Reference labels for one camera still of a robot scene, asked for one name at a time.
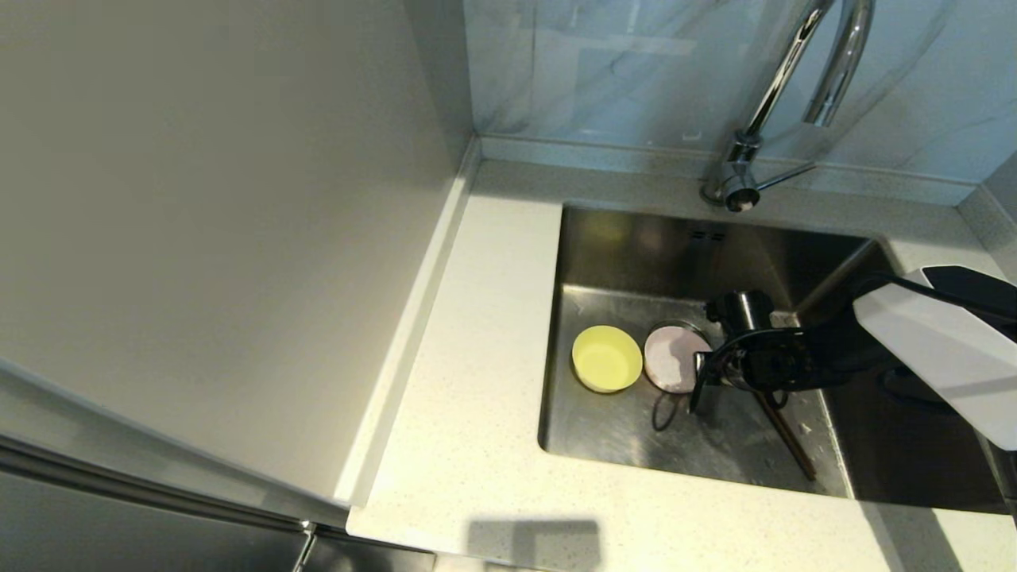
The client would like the pale pink bowl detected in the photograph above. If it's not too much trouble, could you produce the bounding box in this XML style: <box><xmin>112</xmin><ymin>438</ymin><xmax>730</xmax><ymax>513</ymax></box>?
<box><xmin>644</xmin><ymin>322</ymin><xmax>713</xmax><ymax>396</ymax></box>

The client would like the yellow plastic bowl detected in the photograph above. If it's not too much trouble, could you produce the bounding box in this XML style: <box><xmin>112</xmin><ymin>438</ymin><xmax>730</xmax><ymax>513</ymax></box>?
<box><xmin>571</xmin><ymin>324</ymin><xmax>644</xmax><ymax>395</ymax></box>

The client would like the brown wooden chopstick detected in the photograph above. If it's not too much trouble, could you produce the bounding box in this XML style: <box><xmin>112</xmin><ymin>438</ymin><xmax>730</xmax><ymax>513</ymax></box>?
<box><xmin>759</xmin><ymin>393</ymin><xmax>813</xmax><ymax>482</ymax></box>
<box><xmin>767</xmin><ymin>391</ymin><xmax>818</xmax><ymax>478</ymax></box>

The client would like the stainless steel sink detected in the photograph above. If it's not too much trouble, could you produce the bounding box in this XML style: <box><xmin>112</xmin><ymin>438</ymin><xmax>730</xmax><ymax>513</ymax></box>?
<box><xmin>538</xmin><ymin>203</ymin><xmax>1014</xmax><ymax>516</ymax></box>

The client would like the chrome gooseneck faucet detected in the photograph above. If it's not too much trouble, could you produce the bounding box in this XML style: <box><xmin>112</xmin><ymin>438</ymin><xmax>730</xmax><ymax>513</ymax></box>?
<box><xmin>699</xmin><ymin>0</ymin><xmax>876</xmax><ymax>214</ymax></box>

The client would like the beige tall cabinet side panel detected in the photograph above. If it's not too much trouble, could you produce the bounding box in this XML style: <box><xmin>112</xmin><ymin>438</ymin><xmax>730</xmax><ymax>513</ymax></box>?
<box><xmin>0</xmin><ymin>0</ymin><xmax>481</xmax><ymax>509</ymax></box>

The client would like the chrome cabinet trim strip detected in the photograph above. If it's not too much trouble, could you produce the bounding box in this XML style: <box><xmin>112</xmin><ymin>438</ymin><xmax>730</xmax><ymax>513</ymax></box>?
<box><xmin>0</xmin><ymin>433</ymin><xmax>350</xmax><ymax>535</ymax></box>

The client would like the grey tall cabinet door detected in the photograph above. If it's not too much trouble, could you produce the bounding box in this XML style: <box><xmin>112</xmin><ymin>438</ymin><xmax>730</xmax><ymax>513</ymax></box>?
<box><xmin>0</xmin><ymin>467</ymin><xmax>438</xmax><ymax>572</ymax></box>

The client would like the chrome cabinet handle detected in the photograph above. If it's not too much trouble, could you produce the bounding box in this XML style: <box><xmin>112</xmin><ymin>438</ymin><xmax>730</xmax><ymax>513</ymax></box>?
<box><xmin>291</xmin><ymin>520</ymin><xmax>319</xmax><ymax>572</ymax></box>

